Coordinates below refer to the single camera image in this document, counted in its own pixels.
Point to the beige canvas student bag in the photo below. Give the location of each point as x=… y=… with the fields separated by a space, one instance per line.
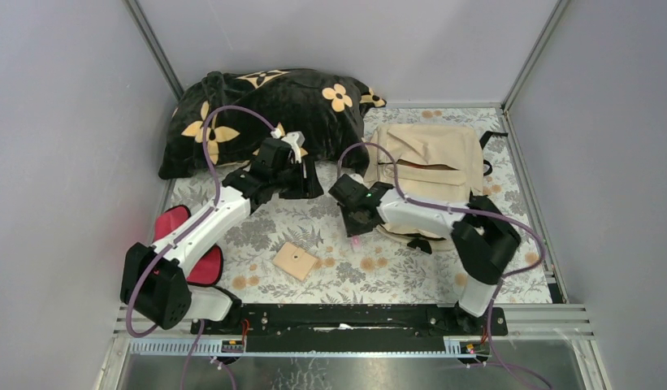
x=439 y=162

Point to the black floral pillow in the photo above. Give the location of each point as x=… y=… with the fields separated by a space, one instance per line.
x=224 y=118

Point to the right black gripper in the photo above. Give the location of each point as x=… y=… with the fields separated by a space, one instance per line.
x=353 y=230

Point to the tan wooden square block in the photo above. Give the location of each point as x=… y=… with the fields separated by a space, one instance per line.
x=295 y=261

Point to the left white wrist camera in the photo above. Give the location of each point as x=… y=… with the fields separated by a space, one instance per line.
x=294 y=139

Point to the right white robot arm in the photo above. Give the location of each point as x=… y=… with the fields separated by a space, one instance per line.
x=484 y=239

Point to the red and black pouch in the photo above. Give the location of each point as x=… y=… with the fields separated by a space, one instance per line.
x=208 y=270

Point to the floral patterned table mat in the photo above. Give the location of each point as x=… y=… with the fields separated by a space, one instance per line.
x=384 y=270

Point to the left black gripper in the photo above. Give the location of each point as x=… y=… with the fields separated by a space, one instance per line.
x=305 y=179

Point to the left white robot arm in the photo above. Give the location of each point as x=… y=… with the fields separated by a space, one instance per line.
x=155 y=277

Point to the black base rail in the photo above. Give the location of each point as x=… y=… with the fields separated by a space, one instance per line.
x=357 y=328

